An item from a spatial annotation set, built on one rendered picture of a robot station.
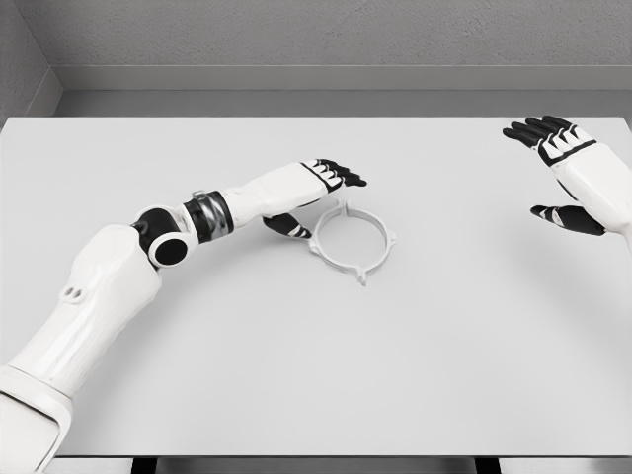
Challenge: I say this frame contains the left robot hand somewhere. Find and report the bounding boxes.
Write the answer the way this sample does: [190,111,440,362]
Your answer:
[251,158,369,241]

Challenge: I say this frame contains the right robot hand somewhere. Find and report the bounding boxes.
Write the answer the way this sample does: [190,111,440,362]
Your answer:
[502,115,632,238]

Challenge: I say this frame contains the white ring pipe clamp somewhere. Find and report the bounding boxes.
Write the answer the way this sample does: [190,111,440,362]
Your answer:
[307,197,399,289]

